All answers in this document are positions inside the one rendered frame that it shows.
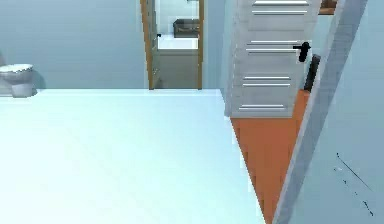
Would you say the white cabinet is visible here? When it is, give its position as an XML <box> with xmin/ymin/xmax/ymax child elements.
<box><xmin>157</xmin><ymin>36</ymin><xmax>200</xmax><ymax>90</ymax></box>

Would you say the white toilet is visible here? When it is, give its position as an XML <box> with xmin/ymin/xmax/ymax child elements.
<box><xmin>0</xmin><ymin>63</ymin><xmax>38</xmax><ymax>99</ymax></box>

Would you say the wooden framed room door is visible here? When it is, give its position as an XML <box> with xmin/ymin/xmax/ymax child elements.
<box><xmin>139</xmin><ymin>0</ymin><xmax>160</xmax><ymax>90</ymax></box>

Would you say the black flat panel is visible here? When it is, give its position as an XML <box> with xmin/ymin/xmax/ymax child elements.
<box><xmin>303</xmin><ymin>53</ymin><xmax>322</xmax><ymax>93</ymax></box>

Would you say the dark grey box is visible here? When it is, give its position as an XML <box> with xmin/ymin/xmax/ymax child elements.
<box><xmin>172</xmin><ymin>18</ymin><xmax>201</xmax><ymax>39</ymax></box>

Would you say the white panelled room door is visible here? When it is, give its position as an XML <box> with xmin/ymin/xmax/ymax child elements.
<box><xmin>225</xmin><ymin>0</ymin><xmax>324</xmax><ymax>119</ymax></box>

